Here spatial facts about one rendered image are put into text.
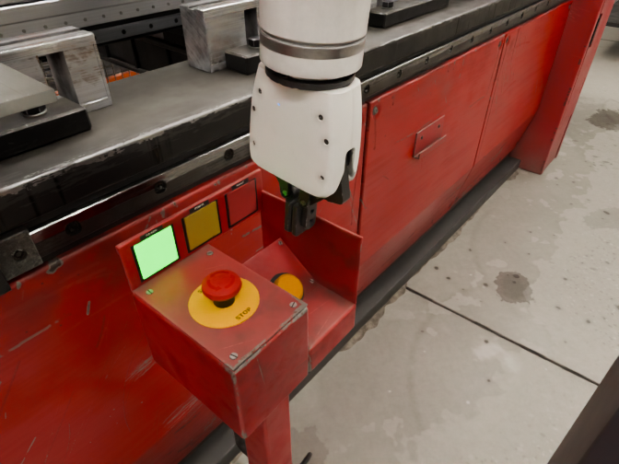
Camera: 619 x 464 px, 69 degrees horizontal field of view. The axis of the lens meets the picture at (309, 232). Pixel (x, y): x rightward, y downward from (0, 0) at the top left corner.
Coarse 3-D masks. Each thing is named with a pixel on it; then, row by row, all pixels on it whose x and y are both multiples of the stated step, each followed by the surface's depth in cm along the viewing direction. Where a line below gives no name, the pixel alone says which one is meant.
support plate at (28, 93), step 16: (0, 64) 38; (0, 80) 35; (16, 80) 35; (32, 80) 35; (0, 96) 32; (16, 96) 32; (32, 96) 32; (48, 96) 33; (0, 112) 31; (16, 112) 32
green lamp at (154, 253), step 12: (168, 228) 48; (144, 240) 46; (156, 240) 47; (168, 240) 48; (144, 252) 46; (156, 252) 48; (168, 252) 49; (144, 264) 47; (156, 264) 48; (144, 276) 48
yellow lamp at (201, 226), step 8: (208, 208) 51; (216, 208) 52; (192, 216) 50; (200, 216) 51; (208, 216) 52; (216, 216) 53; (192, 224) 50; (200, 224) 51; (208, 224) 52; (216, 224) 53; (192, 232) 51; (200, 232) 52; (208, 232) 53; (216, 232) 54; (192, 240) 51; (200, 240) 52; (192, 248) 52
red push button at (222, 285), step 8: (216, 272) 46; (224, 272) 46; (232, 272) 46; (208, 280) 45; (216, 280) 45; (224, 280) 45; (232, 280) 45; (240, 280) 45; (208, 288) 44; (216, 288) 44; (224, 288) 44; (232, 288) 44; (240, 288) 45; (208, 296) 44; (216, 296) 43; (224, 296) 43; (232, 296) 44; (216, 304) 45; (224, 304) 45; (232, 304) 46
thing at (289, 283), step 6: (282, 276) 56; (288, 276) 56; (294, 276) 57; (276, 282) 55; (282, 282) 55; (288, 282) 56; (294, 282) 56; (300, 282) 57; (282, 288) 55; (288, 288) 55; (294, 288) 56; (300, 288) 56; (294, 294) 55; (300, 294) 56
